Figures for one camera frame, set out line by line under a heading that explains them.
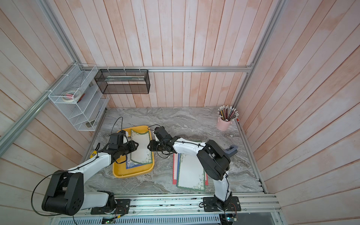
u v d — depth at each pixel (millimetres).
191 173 841
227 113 1012
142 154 911
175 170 858
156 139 797
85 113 781
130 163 882
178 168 861
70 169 464
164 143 701
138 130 986
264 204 769
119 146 705
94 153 914
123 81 1000
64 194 414
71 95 741
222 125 1044
